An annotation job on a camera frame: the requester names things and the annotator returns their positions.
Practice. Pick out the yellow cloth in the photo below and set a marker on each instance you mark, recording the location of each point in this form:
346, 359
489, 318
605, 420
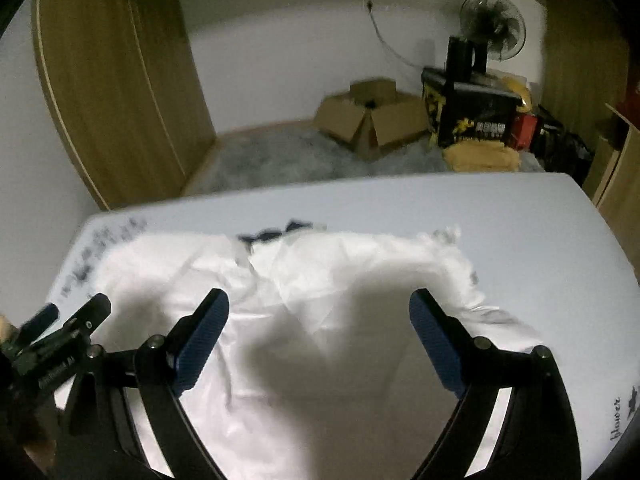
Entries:
480, 157

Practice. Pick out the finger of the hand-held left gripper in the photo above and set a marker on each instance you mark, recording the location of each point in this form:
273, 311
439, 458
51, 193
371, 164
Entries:
42, 320
92, 312

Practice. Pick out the wooden wardrobe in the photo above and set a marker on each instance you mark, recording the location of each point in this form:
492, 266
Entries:
120, 75

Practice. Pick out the black kettle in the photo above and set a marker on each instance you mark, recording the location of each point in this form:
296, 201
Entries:
462, 60

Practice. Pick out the yellow helmet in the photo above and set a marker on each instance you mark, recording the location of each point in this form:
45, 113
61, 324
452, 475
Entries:
517, 91

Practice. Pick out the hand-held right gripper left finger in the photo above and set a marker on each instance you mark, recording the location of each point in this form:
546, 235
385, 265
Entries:
200, 347

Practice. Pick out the white padded zip jacket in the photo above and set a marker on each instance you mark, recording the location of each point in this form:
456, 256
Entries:
340, 320

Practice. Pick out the tall wooden panel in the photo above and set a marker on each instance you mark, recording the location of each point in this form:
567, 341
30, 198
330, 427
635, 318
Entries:
580, 45

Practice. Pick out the black bag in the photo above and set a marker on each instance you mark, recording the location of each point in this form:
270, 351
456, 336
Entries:
565, 147

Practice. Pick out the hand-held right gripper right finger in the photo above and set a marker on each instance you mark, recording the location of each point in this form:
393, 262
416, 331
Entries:
434, 347

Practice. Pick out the light wooden cabinet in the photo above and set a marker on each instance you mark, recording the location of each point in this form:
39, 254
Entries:
620, 180

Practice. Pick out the black box with yellow print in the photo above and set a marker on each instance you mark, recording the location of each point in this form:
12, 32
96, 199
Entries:
475, 115

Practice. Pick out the black standing fan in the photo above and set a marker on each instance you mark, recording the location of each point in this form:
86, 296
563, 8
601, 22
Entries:
495, 25

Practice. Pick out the red box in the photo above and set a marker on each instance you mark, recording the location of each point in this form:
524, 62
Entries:
527, 130

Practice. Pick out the grey fluffy rug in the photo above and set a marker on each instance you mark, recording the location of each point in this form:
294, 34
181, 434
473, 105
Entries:
280, 157

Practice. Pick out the open cardboard box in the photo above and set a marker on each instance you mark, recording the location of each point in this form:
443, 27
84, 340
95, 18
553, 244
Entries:
375, 120

